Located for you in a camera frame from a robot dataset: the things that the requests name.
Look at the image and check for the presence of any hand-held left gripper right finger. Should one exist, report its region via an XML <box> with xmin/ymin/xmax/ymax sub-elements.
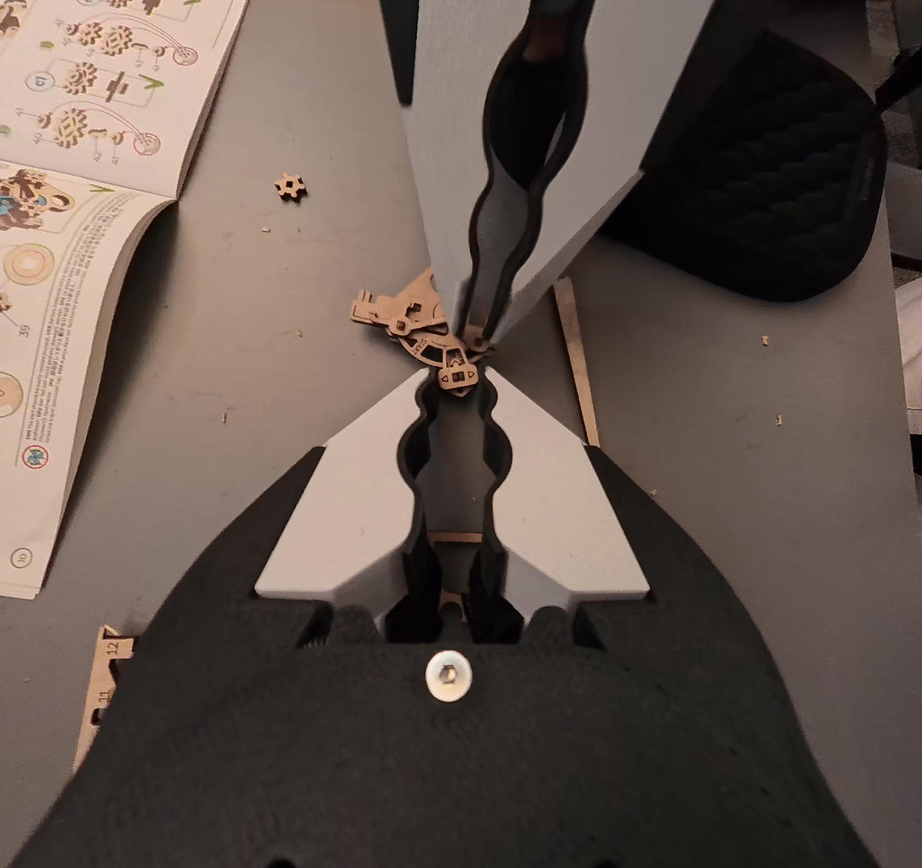
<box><xmin>467</xmin><ymin>367</ymin><xmax>653</xmax><ymax>644</ymax></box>

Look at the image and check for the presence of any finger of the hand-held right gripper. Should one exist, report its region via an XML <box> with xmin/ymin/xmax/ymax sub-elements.
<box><xmin>400</xmin><ymin>0</ymin><xmax>541</xmax><ymax>329</ymax></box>
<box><xmin>479</xmin><ymin>0</ymin><xmax>743</xmax><ymax>344</ymax></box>

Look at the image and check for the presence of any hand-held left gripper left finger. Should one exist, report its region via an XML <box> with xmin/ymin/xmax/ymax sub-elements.
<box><xmin>254</xmin><ymin>369</ymin><xmax>440</xmax><ymax>644</ymax></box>

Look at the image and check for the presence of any small wooden gear assembly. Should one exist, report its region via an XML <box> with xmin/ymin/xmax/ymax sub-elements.
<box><xmin>349</xmin><ymin>268</ymin><xmax>498</xmax><ymax>398</ymax></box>

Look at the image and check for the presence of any person's right hand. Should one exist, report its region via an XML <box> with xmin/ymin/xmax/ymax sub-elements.
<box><xmin>522</xmin><ymin>18</ymin><xmax>570</xmax><ymax>63</ymax></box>

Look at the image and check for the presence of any black quilted pad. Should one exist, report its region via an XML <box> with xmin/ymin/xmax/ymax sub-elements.
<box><xmin>598</xmin><ymin>28</ymin><xmax>888</xmax><ymax>303</ymax></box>

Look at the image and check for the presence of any thin wooden stick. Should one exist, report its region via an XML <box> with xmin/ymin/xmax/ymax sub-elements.
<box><xmin>552</xmin><ymin>277</ymin><xmax>601</xmax><ymax>447</ymax></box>

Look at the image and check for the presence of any open instruction booklet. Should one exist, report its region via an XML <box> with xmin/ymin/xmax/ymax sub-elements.
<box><xmin>0</xmin><ymin>0</ymin><xmax>269</xmax><ymax>601</ymax></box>

